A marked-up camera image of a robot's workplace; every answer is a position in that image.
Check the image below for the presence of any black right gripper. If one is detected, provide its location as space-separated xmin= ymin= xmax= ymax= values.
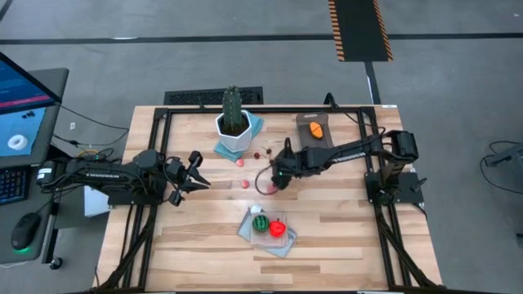
xmin=272 ymin=137 xmax=308 ymax=192

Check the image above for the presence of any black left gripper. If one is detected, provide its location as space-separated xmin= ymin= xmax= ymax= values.
xmin=164 ymin=149 xmax=212 ymax=207

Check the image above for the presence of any grey plastic tupperware container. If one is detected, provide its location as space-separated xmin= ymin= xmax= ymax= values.
xmin=294 ymin=112 xmax=334 ymax=150

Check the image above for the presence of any teal cloth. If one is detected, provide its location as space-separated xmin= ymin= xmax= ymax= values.
xmin=213 ymin=111 xmax=266 ymax=163

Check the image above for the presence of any red toy apple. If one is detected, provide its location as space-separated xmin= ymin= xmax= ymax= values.
xmin=268 ymin=219 xmax=288 ymax=239

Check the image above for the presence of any green toy watermelon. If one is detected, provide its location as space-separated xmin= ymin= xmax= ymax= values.
xmin=252 ymin=215 xmax=270 ymax=234

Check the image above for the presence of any white hexagonal planter pot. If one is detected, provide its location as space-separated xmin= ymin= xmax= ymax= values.
xmin=215 ymin=109 xmax=254 ymax=154

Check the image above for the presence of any beige folded cloth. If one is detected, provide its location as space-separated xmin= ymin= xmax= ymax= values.
xmin=249 ymin=211 xmax=290 ymax=249

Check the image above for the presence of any grey waffle towel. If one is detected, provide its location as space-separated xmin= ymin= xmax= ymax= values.
xmin=236 ymin=204 xmax=298 ymax=260

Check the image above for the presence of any orange toy fruit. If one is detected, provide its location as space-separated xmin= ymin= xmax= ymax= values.
xmin=308 ymin=121 xmax=325 ymax=140

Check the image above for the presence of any green cactus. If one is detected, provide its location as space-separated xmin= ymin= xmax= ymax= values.
xmin=221 ymin=85 xmax=244 ymax=130

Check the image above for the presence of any black floor vent grate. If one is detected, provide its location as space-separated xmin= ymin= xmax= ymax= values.
xmin=163 ymin=86 xmax=265 ymax=106

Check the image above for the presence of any white box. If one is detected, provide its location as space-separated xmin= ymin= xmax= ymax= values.
xmin=83 ymin=184 xmax=111 ymax=218

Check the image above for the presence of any grey desk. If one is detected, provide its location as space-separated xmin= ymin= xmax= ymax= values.
xmin=0 ymin=67 xmax=71 ymax=265

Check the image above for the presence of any black hazard striped mat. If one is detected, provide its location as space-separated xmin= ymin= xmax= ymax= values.
xmin=327 ymin=0 xmax=395 ymax=64

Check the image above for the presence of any black computer mouse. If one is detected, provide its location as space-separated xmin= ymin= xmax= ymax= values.
xmin=9 ymin=211 xmax=42 ymax=252

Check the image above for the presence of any black keyboard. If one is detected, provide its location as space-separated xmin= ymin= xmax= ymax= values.
xmin=0 ymin=166 xmax=31 ymax=207

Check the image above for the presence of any computer monitor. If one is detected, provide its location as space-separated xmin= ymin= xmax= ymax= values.
xmin=0 ymin=51 xmax=64 ymax=158

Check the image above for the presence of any grey floor device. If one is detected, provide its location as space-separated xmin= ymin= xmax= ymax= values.
xmin=480 ymin=140 xmax=523 ymax=195

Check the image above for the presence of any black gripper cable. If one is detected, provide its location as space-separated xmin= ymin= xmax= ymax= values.
xmin=254 ymin=162 xmax=281 ymax=197

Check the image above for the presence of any black aluminium table frame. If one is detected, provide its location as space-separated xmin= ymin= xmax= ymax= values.
xmin=92 ymin=104 xmax=441 ymax=293

